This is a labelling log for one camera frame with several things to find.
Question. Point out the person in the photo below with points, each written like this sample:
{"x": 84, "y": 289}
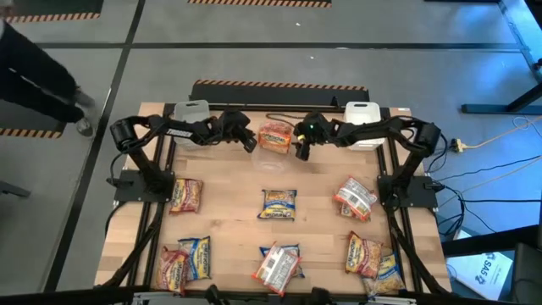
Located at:
{"x": 34, "y": 76}

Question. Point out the black hazard-striped floor mat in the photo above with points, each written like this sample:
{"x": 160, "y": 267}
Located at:
{"x": 254, "y": 3}
{"x": 46, "y": 134}
{"x": 279, "y": 96}
{"x": 63, "y": 6}

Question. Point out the dark grey furniture foot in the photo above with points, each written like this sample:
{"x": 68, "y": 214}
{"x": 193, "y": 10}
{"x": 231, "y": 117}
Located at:
{"x": 12, "y": 189}

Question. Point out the silver aluminium extrusion bar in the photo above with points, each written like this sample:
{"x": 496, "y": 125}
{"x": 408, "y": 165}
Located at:
{"x": 391, "y": 301}
{"x": 152, "y": 297}

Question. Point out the white plastic bin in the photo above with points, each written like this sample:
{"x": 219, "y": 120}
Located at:
{"x": 362, "y": 116}

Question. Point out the black beam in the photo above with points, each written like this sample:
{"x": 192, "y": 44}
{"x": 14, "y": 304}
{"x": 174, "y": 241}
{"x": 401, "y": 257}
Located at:
{"x": 487, "y": 243}

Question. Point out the yellow power plug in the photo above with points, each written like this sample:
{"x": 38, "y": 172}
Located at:
{"x": 457, "y": 146}

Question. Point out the white printed box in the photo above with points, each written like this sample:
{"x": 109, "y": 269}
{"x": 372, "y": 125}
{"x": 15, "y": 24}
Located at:
{"x": 478, "y": 275}

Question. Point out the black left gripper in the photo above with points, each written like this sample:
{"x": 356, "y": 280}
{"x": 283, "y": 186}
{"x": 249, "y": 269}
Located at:
{"x": 233, "y": 125}

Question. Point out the desk with black legs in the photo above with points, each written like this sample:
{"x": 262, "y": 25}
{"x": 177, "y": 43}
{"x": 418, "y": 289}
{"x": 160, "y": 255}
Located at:
{"x": 487, "y": 109}

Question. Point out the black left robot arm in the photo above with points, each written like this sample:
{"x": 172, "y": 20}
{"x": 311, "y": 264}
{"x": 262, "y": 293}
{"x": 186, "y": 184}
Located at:
{"x": 178, "y": 132}

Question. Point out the grey translucent plastic bin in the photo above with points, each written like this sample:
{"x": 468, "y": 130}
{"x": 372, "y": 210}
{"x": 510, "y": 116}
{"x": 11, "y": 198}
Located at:
{"x": 191, "y": 111}

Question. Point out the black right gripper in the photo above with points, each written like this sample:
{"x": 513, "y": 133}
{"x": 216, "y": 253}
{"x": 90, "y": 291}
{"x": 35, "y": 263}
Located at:
{"x": 315, "y": 127}

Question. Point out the dark grey chair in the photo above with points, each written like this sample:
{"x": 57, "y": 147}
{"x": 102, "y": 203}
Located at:
{"x": 527, "y": 275}

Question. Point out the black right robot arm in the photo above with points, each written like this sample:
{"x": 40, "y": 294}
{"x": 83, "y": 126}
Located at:
{"x": 372, "y": 129}

